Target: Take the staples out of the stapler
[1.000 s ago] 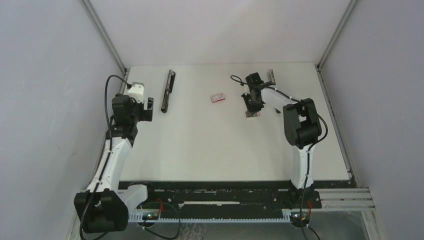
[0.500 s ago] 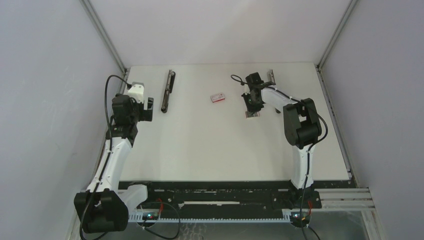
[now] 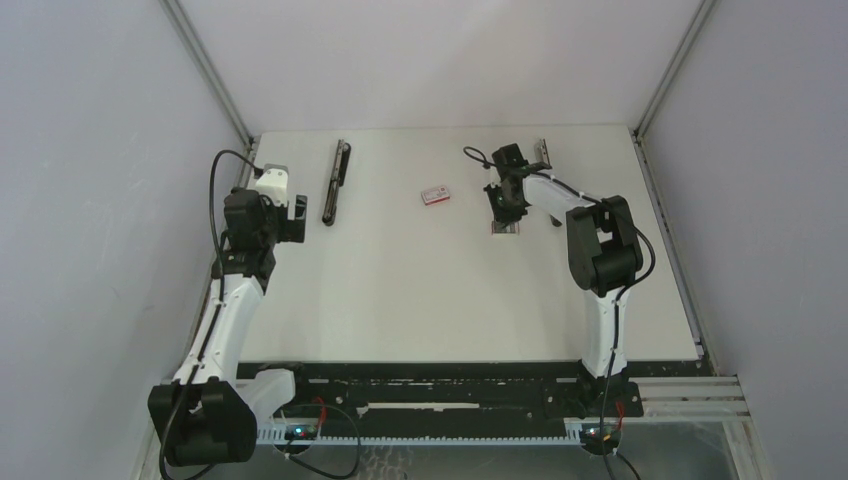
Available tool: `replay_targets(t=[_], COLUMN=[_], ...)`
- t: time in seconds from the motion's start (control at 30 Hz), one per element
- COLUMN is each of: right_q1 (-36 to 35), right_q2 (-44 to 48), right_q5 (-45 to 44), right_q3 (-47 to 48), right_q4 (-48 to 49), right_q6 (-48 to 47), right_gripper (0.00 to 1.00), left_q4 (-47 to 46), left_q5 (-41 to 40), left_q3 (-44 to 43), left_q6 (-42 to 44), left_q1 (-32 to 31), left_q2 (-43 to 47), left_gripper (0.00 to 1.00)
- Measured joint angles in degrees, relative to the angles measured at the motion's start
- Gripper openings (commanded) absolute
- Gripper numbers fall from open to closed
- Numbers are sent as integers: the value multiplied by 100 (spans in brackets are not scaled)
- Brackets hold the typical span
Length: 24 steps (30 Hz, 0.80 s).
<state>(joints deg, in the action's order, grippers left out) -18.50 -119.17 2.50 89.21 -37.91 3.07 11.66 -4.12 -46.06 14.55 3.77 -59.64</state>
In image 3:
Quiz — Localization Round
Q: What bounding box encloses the staple box tray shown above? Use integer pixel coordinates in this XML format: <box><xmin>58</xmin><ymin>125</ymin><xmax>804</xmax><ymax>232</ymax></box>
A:
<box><xmin>491</xmin><ymin>221</ymin><xmax>520</xmax><ymax>235</ymax></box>

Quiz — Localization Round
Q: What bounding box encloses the red white staple box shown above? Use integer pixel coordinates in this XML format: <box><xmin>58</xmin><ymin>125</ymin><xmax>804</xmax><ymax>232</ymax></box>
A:
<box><xmin>421</xmin><ymin>185</ymin><xmax>451</xmax><ymax>206</ymax></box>

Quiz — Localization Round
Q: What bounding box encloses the black stapler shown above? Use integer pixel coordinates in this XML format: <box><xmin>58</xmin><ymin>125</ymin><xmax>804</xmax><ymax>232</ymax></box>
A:
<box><xmin>322</xmin><ymin>139</ymin><xmax>352</xmax><ymax>226</ymax></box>

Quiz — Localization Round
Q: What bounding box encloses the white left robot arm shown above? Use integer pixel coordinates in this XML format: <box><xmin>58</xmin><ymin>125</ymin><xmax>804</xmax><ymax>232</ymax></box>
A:
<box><xmin>147</xmin><ymin>188</ymin><xmax>313</xmax><ymax>467</ymax></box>

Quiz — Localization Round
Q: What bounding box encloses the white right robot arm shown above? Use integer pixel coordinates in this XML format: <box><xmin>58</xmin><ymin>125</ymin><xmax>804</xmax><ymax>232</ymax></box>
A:
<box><xmin>476</xmin><ymin>144</ymin><xmax>650</xmax><ymax>416</ymax></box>

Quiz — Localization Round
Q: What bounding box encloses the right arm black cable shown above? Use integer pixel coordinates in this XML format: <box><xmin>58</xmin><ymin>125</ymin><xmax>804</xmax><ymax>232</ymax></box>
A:
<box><xmin>462</xmin><ymin>145</ymin><xmax>658</xmax><ymax>480</ymax></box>

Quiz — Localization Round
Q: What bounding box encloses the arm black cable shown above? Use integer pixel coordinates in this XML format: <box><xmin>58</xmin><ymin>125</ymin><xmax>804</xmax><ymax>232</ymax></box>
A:
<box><xmin>462</xmin><ymin>145</ymin><xmax>658</xmax><ymax>480</ymax></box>
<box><xmin>157</xmin><ymin>149</ymin><xmax>362</xmax><ymax>480</ymax></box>

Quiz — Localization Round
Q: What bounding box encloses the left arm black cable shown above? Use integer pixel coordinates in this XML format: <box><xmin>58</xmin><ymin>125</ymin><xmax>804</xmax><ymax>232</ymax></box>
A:
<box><xmin>157</xmin><ymin>149</ymin><xmax>362</xmax><ymax>480</ymax></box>

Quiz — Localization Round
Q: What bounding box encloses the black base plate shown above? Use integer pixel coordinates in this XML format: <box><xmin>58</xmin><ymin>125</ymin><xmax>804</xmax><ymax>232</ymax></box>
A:
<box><xmin>235</xmin><ymin>359</ymin><xmax>713</xmax><ymax>439</ymax></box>

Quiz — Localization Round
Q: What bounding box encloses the white cable duct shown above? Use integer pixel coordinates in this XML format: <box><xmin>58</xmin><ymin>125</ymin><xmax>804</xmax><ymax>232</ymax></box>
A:
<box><xmin>254</xmin><ymin>423</ymin><xmax>584</xmax><ymax>446</ymax></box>

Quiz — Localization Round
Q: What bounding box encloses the aluminium frame rail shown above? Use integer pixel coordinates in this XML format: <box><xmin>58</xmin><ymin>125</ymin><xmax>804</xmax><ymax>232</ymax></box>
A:
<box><xmin>162</xmin><ymin>0</ymin><xmax>260</xmax><ymax>362</ymax></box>

